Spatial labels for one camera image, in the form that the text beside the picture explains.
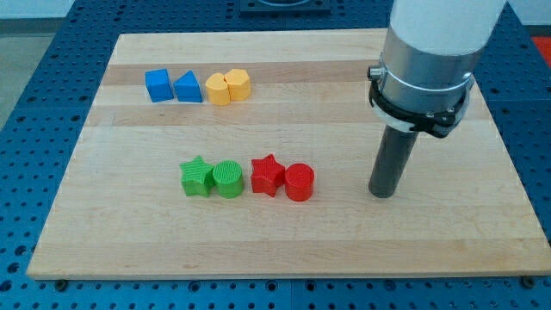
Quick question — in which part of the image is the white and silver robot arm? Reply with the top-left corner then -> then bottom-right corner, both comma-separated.
368,0 -> 505,138

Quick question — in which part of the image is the red circle block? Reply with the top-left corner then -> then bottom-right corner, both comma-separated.
284,163 -> 315,202

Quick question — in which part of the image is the green circle block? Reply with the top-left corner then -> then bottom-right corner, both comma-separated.
213,160 -> 245,199

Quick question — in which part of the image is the red star block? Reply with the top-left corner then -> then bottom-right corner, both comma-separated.
251,154 -> 286,197

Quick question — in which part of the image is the light wooden board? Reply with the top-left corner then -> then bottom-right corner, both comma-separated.
27,28 -> 550,280

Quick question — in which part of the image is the green star block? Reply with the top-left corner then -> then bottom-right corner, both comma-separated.
179,156 -> 215,197

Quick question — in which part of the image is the yellow hexagon block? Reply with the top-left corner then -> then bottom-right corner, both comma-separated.
224,68 -> 251,101

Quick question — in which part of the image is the yellow heart block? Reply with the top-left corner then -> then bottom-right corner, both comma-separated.
205,72 -> 231,106

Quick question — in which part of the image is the blue triangle block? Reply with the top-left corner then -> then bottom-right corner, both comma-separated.
173,71 -> 203,102

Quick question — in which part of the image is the dark grey cylindrical pointer rod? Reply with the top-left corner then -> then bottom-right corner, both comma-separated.
368,126 -> 418,198

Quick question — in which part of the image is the blue cube block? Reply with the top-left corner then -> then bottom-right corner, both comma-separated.
145,69 -> 174,102

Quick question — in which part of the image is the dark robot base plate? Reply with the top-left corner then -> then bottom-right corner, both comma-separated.
238,0 -> 331,16

